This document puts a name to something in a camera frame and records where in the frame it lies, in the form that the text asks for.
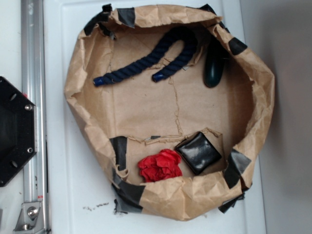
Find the black box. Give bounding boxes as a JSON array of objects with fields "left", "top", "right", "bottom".
[{"left": 175, "top": 132, "right": 222, "bottom": 175}]

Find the red crumpled paper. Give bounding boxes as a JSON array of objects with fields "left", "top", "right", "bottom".
[{"left": 137, "top": 149, "right": 182, "bottom": 182}]

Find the aluminium frame rail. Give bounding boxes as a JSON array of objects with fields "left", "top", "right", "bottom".
[{"left": 21, "top": 0, "right": 51, "bottom": 234}]

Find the dark green oval object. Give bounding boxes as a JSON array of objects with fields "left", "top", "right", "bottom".
[{"left": 204, "top": 42, "right": 224, "bottom": 88}]

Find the brown paper bag tray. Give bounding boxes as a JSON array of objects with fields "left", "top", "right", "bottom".
[{"left": 64, "top": 4, "right": 275, "bottom": 221}]

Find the metal corner bracket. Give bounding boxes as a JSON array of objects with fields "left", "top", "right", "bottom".
[{"left": 13, "top": 201, "right": 46, "bottom": 234}]

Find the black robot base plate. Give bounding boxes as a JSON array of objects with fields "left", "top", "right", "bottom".
[{"left": 0, "top": 77, "right": 36, "bottom": 187}]

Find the dark blue rope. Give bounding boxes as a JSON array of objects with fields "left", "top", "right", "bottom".
[{"left": 93, "top": 26, "right": 198, "bottom": 87}]

